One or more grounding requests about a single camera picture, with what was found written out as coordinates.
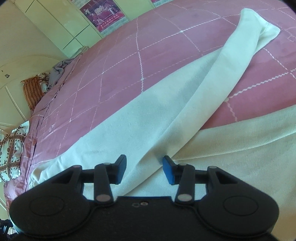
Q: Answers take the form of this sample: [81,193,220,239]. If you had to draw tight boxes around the orange striped pillow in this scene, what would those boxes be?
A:
[21,75,45,111]

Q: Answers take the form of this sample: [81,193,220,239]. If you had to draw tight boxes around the grey crumpled cloth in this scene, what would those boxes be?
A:
[46,58,74,91]

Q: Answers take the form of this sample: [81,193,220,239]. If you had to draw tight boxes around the white sweatpants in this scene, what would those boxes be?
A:
[29,9,295,212]

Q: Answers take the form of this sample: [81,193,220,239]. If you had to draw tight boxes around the pink checked bedspread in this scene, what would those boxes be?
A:
[4,1,295,203]

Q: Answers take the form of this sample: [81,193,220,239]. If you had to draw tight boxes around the lower left purple poster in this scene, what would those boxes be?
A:
[79,0,125,33]

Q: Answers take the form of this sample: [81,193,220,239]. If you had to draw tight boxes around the cream wardrobe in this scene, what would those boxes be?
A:
[13,0,166,58]

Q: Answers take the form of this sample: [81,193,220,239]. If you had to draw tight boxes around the cream wooden headboard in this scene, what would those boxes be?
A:
[0,54,61,212]

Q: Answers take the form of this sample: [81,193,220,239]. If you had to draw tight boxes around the white brown patterned pillow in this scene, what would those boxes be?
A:
[0,121,30,182]

